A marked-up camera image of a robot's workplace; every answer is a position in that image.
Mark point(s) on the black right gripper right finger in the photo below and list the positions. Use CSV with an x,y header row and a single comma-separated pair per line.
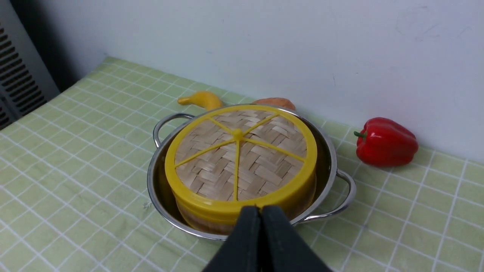
x,y
284,250

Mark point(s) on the grey ventilated cabinet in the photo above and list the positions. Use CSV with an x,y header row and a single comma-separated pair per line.
x,y
25,83

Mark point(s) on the orange sweet potato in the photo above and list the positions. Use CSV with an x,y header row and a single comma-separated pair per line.
x,y
277,101

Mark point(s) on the bamboo steamer basket yellow rim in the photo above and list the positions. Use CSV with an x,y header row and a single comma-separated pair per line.
x,y
219,217

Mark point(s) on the green checkered tablecloth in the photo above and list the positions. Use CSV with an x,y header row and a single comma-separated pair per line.
x,y
74,194

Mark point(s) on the woven bamboo lid yellow rim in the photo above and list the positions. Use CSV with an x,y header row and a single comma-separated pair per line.
x,y
252,148

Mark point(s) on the yellow banana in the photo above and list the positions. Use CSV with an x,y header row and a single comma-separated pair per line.
x,y
205,99

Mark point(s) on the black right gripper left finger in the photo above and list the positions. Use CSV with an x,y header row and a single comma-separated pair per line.
x,y
240,251

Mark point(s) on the red bell pepper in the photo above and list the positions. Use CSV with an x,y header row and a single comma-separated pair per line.
x,y
384,143

